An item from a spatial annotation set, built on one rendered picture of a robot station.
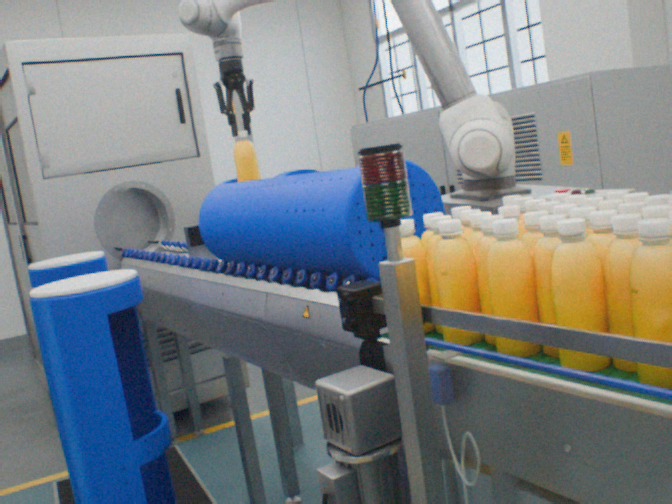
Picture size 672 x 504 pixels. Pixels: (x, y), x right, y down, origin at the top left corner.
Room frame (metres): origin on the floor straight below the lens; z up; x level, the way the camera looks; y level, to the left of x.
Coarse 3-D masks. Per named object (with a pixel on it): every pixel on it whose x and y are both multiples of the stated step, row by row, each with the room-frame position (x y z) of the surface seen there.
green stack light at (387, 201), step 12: (372, 192) 0.91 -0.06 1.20; (384, 192) 0.90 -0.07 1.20; (396, 192) 0.90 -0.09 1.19; (408, 192) 0.92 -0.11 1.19; (372, 204) 0.91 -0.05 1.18; (384, 204) 0.90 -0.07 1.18; (396, 204) 0.90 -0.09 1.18; (408, 204) 0.91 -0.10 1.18; (372, 216) 0.91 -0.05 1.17; (384, 216) 0.90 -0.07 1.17; (396, 216) 0.90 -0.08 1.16
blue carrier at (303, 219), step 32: (224, 192) 2.07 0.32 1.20; (256, 192) 1.87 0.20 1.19; (288, 192) 1.70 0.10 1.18; (320, 192) 1.56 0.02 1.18; (352, 192) 1.45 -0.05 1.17; (416, 192) 1.54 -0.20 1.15; (224, 224) 1.99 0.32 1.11; (256, 224) 1.80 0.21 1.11; (288, 224) 1.65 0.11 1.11; (320, 224) 1.52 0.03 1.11; (352, 224) 1.44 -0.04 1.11; (416, 224) 1.53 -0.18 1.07; (224, 256) 2.11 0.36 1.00; (256, 256) 1.89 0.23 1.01; (288, 256) 1.71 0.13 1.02; (320, 256) 1.57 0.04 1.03; (352, 256) 1.45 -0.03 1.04; (384, 256) 1.48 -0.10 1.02
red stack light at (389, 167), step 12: (372, 156) 0.90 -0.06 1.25; (384, 156) 0.90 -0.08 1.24; (396, 156) 0.91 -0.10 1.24; (360, 168) 0.93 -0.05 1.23; (372, 168) 0.90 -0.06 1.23; (384, 168) 0.90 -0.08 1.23; (396, 168) 0.90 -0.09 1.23; (372, 180) 0.91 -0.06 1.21; (384, 180) 0.90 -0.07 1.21; (396, 180) 0.90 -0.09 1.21
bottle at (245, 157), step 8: (240, 144) 2.13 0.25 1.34; (248, 144) 2.13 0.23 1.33; (240, 152) 2.12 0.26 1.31; (248, 152) 2.12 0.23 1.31; (240, 160) 2.12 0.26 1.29; (248, 160) 2.12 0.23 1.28; (256, 160) 2.14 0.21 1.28; (240, 168) 2.12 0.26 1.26; (248, 168) 2.12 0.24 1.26; (256, 168) 2.13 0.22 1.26; (240, 176) 2.12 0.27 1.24; (248, 176) 2.12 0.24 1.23; (256, 176) 2.13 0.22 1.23
